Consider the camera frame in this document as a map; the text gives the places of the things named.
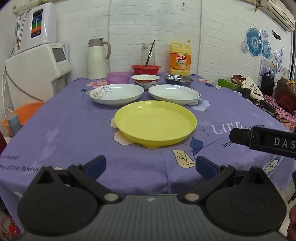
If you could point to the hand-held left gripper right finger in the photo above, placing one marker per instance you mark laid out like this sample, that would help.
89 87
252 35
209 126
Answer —
205 168

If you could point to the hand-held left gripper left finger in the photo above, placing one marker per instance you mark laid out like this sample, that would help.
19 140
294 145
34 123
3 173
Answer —
96 165

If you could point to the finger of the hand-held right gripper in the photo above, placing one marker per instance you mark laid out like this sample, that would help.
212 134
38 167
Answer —
239 136

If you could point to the yellow plastic plate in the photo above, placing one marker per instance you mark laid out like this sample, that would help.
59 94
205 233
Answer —
155 120

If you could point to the white floral plate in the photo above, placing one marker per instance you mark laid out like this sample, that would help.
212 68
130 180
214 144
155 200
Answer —
115 95

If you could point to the stainless steel bowl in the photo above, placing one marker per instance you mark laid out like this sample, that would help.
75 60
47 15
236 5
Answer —
178 80

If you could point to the white red-patterned bowl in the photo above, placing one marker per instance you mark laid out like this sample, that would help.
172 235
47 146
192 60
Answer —
145 81

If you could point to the pink patterned cloth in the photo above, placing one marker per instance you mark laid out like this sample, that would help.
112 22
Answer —
286 120

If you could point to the black power strip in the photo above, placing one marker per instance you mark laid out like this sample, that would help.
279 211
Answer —
268 106

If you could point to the dark red mesh cover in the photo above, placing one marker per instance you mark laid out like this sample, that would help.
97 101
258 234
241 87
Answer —
286 104

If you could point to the black power adapter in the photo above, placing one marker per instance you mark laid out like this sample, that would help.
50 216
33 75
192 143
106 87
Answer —
246 93

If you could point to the purple floral tablecloth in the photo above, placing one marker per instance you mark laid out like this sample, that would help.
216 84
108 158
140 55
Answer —
69 129

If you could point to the cream tote bag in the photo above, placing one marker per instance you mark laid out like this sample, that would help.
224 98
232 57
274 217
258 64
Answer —
251 84

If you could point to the brown bag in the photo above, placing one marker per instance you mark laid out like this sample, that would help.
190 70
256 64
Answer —
285 89

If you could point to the green box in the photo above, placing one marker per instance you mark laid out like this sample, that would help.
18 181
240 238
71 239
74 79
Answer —
225 83

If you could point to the black speaker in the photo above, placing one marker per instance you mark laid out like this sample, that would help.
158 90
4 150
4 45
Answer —
267 84

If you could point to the purple plastic bowl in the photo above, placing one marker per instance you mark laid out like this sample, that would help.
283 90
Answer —
116 79

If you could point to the orange plastic basin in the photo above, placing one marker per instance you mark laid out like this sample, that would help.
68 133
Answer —
27 109

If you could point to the small pale paper fan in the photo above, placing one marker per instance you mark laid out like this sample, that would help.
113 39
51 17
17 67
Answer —
245 47
264 36

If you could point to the medium blue paper fan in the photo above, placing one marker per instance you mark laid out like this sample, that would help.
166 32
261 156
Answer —
266 49

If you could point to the grey cylinder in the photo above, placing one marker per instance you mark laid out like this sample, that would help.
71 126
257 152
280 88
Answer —
14 124

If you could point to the yellow detergent bottle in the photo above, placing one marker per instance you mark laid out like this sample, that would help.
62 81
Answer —
180 62

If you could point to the large blue paper fan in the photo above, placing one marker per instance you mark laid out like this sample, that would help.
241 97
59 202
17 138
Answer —
254 42

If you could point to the white thermos jug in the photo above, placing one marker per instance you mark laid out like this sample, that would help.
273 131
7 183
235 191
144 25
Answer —
96 62

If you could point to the red plastic basket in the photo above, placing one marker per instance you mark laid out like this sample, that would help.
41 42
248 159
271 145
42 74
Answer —
138 69

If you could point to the white countertop appliance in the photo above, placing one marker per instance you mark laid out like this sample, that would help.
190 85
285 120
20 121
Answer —
34 76

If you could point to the clear glass jar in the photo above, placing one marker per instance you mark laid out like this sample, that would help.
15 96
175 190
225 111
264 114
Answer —
144 54

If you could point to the white air conditioner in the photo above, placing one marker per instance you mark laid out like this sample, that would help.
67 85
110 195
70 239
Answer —
279 14

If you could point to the black wall bracket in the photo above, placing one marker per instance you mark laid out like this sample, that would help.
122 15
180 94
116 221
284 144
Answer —
276 35

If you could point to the white wall water purifier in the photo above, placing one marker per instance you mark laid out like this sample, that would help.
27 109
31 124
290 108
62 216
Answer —
44 23

